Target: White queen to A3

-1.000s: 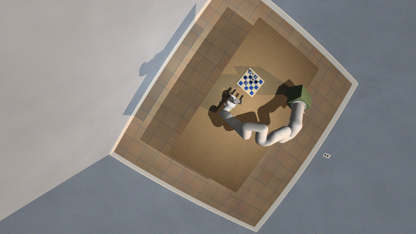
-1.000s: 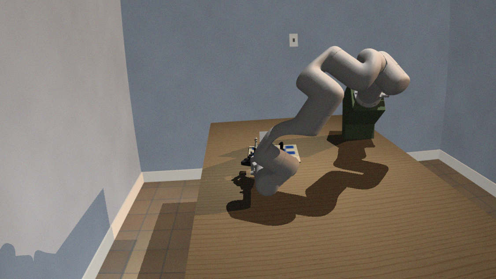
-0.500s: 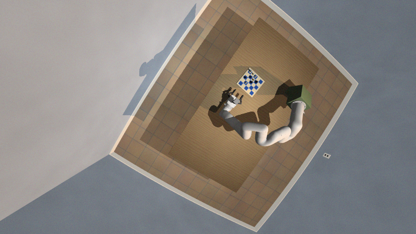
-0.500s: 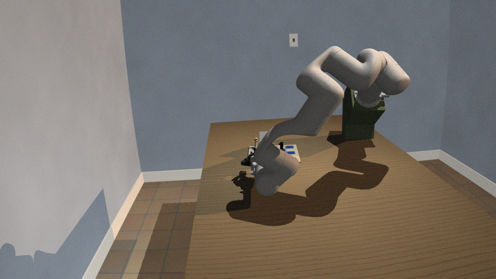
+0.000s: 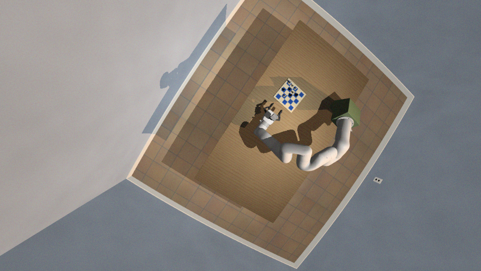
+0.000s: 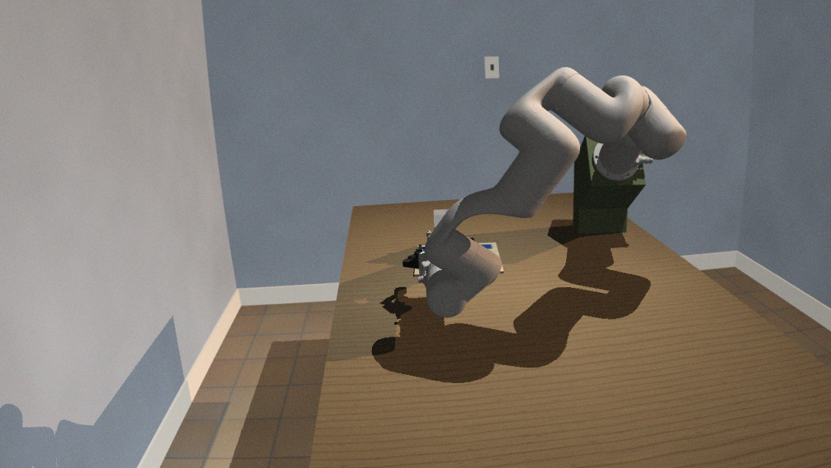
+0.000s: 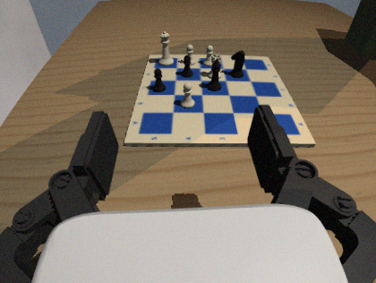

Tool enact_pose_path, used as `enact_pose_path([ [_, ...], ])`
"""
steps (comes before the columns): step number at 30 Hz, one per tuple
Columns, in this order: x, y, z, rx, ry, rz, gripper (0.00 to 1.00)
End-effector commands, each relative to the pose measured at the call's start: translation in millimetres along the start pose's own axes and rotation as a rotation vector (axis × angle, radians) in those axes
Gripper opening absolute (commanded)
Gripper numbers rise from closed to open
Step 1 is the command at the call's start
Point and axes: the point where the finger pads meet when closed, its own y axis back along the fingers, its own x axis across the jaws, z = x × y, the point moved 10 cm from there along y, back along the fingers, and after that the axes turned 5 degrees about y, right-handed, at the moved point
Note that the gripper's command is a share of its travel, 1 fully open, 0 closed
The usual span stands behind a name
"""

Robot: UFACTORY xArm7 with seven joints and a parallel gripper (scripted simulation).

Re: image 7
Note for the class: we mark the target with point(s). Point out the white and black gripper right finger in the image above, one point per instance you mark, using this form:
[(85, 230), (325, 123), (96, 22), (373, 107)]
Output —
[(295, 182)]

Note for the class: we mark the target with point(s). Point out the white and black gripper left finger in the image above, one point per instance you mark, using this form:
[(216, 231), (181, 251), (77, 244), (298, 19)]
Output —
[(71, 192)]

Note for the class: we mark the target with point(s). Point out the white pawn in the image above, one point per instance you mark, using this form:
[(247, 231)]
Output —
[(187, 102), (207, 61), (189, 51)]

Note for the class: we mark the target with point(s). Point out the blue and white chessboard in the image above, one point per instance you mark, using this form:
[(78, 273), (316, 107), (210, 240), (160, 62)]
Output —
[(219, 118)]

